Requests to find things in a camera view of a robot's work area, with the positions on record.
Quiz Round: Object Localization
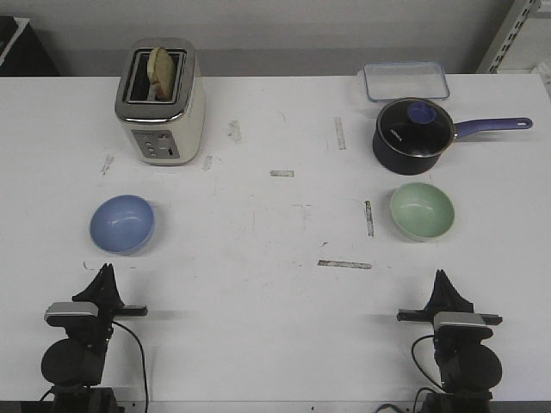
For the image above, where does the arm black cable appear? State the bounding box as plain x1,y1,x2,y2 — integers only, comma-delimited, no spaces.
411,335,444,391
112,320,150,410

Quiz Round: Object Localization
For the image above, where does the white metal shelf rack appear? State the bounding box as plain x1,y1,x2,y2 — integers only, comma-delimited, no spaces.
476,1,550,74

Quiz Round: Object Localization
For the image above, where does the glass pot lid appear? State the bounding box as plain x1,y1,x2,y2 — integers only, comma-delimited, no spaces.
376,98,455,157

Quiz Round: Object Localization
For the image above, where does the dark blue saucepan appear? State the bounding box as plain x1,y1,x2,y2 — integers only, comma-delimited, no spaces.
372,97,533,176

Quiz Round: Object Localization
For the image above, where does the bread slice in toaster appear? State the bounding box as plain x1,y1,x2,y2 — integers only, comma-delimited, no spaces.
146,47,176,102

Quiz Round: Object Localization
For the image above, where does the blue bowl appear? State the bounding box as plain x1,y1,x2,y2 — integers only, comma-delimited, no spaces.
89,194,155,255

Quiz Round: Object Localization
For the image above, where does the green bowl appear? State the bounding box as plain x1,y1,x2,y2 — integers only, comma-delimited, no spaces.
389,182,455,242

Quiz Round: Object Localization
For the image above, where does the clear plastic food container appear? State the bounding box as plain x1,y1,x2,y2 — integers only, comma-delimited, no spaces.
362,61,450,102

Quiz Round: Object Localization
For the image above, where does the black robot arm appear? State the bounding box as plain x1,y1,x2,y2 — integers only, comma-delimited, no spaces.
40,263,148,412
397,269,503,412

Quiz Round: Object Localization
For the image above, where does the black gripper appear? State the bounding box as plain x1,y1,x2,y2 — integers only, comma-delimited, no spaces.
64,263,148,347
396,269,503,344

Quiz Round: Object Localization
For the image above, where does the cream two-slot toaster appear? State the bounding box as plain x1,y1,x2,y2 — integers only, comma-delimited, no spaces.
115,37,206,166

